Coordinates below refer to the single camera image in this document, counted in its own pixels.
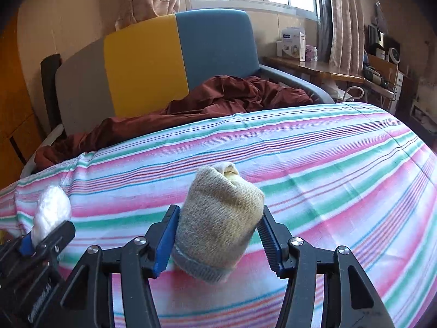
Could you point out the white round fan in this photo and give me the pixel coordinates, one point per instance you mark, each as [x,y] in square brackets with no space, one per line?
[393,55]

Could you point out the cluttered side shelf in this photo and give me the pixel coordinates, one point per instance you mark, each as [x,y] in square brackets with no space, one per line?
[380,71]

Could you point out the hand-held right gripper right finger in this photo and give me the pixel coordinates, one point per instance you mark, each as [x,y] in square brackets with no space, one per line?
[273,249]

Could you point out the maroon duvet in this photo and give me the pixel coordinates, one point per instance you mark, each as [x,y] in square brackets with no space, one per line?
[239,95]

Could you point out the white sock roll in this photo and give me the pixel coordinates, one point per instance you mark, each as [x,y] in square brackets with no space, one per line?
[51,208]

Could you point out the pink plastic container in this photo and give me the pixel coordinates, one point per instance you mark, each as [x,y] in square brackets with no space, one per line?
[311,53]

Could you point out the beige grey sock roll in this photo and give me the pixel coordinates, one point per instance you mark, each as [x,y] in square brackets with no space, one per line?
[218,222]

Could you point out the wooden wardrobe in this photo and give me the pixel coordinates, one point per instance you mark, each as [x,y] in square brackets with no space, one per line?
[13,92]

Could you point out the black rolled mat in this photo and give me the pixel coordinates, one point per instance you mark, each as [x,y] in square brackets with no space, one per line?
[49,85]

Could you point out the striped bedsheet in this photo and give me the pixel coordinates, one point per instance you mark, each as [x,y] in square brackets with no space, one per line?
[324,164]

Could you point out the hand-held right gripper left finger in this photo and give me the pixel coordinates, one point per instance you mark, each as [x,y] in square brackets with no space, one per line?
[165,242]

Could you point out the white appliance box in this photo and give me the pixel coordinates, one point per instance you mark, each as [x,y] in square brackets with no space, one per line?
[293,46]

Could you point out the grey yellow blue headboard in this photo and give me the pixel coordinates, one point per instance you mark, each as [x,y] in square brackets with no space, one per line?
[143,68]

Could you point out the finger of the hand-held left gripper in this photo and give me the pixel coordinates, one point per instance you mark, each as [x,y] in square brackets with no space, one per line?
[58,237]
[27,246]

